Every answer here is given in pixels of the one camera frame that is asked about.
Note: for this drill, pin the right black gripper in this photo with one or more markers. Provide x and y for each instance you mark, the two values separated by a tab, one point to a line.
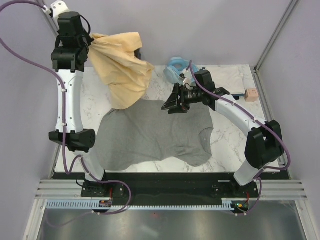
173	101

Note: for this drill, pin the black pink drawer box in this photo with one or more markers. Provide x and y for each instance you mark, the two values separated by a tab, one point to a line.
137	54

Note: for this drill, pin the light blue cable duct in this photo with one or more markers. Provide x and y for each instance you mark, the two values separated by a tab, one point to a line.
95	204

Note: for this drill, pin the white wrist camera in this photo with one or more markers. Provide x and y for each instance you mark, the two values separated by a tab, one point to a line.
184	78
56	8

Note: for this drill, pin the pink cube power strip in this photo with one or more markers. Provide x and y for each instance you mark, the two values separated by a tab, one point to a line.
251	95

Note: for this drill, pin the white blue folded t shirt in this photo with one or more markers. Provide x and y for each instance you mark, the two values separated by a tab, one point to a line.
228	77

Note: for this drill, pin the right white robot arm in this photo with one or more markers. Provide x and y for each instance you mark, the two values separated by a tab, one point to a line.
264	142

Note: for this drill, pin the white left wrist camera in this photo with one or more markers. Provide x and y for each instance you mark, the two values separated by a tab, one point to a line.
56	8

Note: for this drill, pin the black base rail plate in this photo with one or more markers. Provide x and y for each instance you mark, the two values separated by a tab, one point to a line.
164	188

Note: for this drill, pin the grey t shirt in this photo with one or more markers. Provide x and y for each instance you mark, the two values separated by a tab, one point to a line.
146	133

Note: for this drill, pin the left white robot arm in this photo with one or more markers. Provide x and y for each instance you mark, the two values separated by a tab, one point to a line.
68	61

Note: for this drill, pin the yellow t shirt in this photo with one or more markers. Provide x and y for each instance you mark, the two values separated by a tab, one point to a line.
113	59

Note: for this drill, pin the light blue headphones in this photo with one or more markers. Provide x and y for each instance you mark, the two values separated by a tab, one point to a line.
173	69

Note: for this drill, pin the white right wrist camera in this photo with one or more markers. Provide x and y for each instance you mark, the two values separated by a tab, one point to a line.
184	78

